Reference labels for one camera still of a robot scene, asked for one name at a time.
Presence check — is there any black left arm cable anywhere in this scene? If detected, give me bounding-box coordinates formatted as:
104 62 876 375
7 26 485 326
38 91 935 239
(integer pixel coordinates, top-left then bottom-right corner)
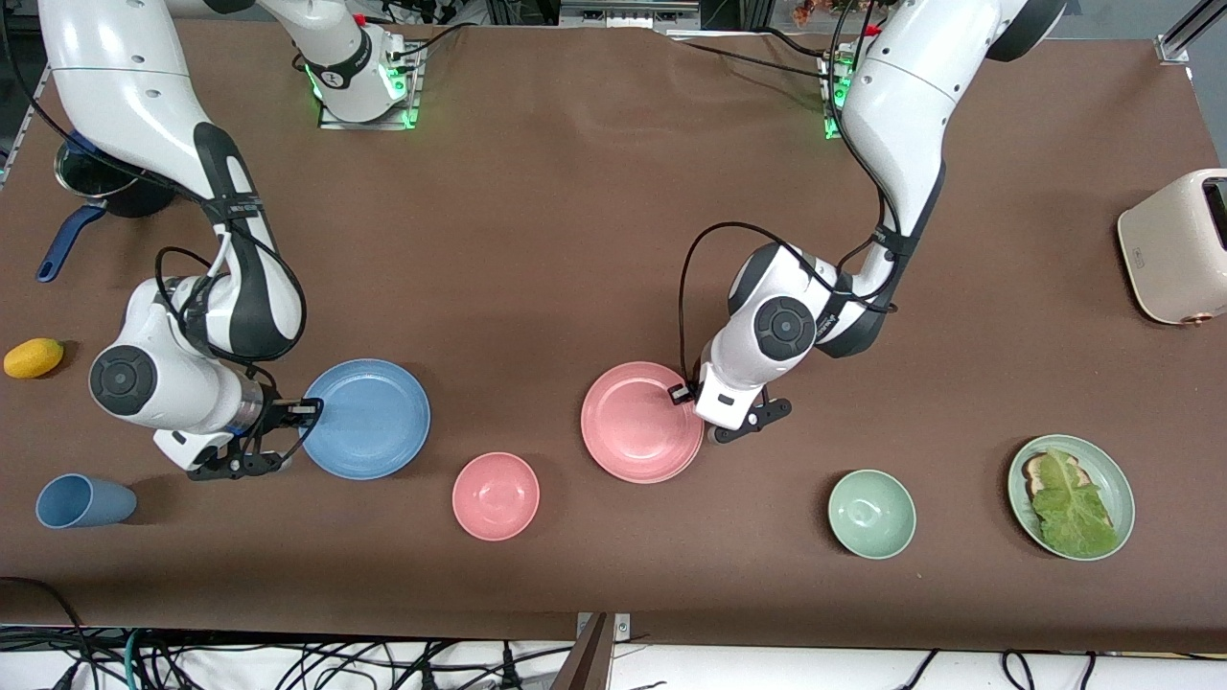
678 222 902 384

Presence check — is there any toasted bread slice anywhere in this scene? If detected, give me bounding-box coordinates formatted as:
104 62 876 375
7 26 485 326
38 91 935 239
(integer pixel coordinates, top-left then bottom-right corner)
1022 454 1089 499

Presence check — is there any small green bowl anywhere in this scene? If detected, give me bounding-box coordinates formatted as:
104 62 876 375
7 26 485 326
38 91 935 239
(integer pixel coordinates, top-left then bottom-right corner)
828 469 917 560

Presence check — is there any grey metal rail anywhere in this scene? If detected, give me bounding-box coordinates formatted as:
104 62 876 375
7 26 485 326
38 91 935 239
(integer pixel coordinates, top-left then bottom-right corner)
561 0 701 30

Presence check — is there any dark mounting beam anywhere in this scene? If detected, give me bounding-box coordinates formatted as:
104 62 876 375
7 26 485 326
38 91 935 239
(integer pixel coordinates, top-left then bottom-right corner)
548 611 616 690

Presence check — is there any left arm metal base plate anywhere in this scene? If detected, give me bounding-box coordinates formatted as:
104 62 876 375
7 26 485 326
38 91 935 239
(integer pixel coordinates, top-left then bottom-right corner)
820 48 854 142

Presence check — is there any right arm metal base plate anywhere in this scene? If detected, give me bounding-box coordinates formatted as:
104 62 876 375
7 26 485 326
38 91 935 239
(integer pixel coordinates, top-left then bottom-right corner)
318 38 424 131

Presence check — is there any green lettuce leaf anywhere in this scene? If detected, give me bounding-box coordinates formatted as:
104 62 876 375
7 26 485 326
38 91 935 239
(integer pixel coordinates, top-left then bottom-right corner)
1031 448 1121 559

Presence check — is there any blue cup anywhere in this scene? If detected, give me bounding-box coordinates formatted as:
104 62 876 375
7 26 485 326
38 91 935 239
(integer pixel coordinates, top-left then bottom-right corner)
35 473 137 530

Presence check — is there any aluminium frame bar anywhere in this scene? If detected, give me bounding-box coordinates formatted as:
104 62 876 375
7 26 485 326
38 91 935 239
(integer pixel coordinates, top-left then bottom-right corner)
1155 0 1227 63

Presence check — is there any blue shallow plate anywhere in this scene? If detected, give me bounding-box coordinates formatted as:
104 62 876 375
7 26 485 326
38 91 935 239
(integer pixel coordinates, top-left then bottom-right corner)
300 358 431 480

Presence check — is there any green plate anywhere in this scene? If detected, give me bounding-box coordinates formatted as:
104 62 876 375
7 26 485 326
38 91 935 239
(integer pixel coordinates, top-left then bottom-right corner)
1007 435 1136 562

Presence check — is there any metal bracket plate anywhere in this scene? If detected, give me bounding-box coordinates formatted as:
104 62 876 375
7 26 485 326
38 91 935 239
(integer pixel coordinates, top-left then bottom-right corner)
575 611 632 641

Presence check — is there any pink shallow plate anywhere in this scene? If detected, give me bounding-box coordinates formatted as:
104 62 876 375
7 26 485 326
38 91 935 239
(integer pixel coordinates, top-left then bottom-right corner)
580 361 706 485

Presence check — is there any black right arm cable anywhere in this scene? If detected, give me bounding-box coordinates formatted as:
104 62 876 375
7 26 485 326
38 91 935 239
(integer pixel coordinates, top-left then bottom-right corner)
156 230 308 384

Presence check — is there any yellow lemon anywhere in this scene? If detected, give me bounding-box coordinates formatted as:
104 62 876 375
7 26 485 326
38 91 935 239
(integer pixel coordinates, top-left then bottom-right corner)
4 337 65 380

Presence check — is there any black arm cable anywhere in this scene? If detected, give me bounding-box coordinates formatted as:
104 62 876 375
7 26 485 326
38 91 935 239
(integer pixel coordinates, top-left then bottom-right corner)
156 230 308 384
678 222 902 384

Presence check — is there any small pink bowl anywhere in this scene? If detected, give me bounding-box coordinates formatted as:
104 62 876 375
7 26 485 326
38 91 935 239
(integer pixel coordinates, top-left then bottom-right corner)
452 452 541 541

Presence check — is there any black base cable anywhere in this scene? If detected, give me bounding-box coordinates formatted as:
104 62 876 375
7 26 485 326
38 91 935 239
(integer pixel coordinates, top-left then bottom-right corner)
671 34 830 83
388 19 480 60
755 26 830 60

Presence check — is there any beige toaster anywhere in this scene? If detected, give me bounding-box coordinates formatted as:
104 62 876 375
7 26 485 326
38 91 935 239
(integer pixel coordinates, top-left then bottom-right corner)
1118 168 1227 327

